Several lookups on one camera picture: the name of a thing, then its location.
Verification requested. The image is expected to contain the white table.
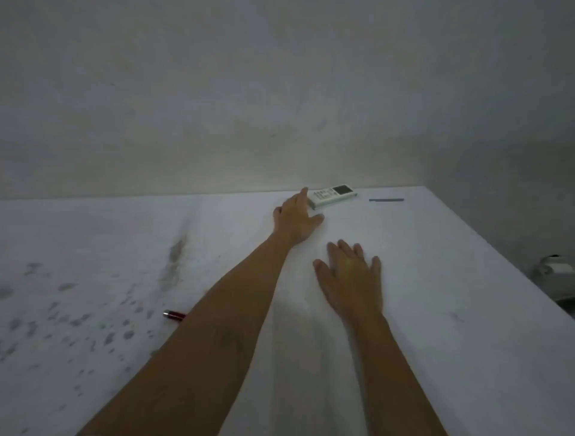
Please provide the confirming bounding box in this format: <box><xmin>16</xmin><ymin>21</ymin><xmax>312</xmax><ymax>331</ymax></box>
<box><xmin>0</xmin><ymin>185</ymin><xmax>575</xmax><ymax>436</ymax></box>

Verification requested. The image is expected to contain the person's right hand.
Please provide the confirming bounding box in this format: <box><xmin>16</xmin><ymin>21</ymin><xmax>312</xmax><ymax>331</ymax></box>
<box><xmin>313</xmin><ymin>239</ymin><xmax>383</xmax><ymax>322</ymax></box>

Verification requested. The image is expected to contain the white appliance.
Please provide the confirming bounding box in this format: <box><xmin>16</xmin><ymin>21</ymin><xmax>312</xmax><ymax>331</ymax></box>
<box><xmin>534</xmin><ymin>254</ymin><xmax>575</xmax><ymax>302</ymax></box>

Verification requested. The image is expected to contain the person's left forearm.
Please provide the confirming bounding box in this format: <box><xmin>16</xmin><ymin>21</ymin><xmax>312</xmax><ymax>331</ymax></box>
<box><xmin>76</xmin><ymin>233</ymin><xmax>300</xmax><ymax>436</ymax></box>

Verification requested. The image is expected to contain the person's left hand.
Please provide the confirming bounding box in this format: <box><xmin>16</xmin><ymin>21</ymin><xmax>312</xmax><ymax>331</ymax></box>
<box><xmin>273</xmin><ymin>187</ymin><xmax>325</xmax><ymax>246</ymax></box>

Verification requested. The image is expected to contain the white remote control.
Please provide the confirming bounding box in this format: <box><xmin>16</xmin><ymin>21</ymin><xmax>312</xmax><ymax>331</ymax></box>
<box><xmin>307</xmin><ymin>184</ymin><xmax>359</xmax><ymax>211</ymax></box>

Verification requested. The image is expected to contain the person's right forearm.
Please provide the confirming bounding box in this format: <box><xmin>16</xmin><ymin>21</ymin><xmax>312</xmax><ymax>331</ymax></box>
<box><xmin>340</xmin><ymin>313</ymin><xmax>448</xmax><ymax>436</ymax></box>

